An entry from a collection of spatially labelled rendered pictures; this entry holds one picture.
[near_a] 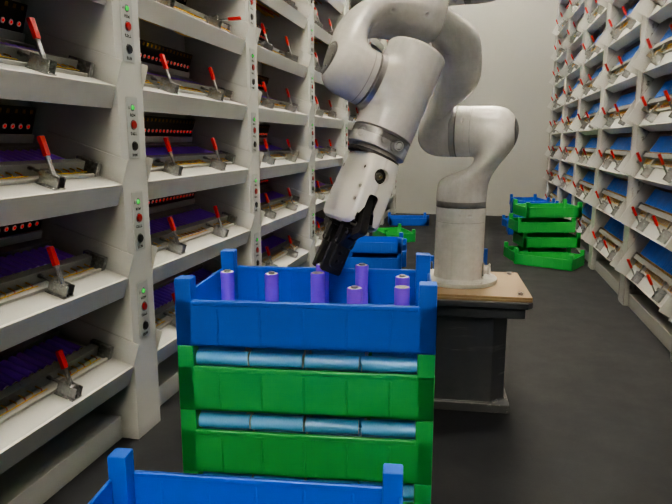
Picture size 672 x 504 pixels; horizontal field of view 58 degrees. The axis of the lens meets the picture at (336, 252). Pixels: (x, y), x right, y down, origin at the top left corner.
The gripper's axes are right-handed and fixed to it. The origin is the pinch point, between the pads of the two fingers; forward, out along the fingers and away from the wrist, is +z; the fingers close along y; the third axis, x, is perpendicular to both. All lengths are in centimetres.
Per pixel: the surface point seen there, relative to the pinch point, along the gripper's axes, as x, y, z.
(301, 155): -48, 166, -33
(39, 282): 31, 43, 25
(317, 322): 5.6, -15.1, 7.3
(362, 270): -3.5, -3.5, 0.0
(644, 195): -152, 86, -66
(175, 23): 25, 75, -36
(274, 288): 7.5, -3.8, 6.5
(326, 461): -2.3, -15.6, 22.4
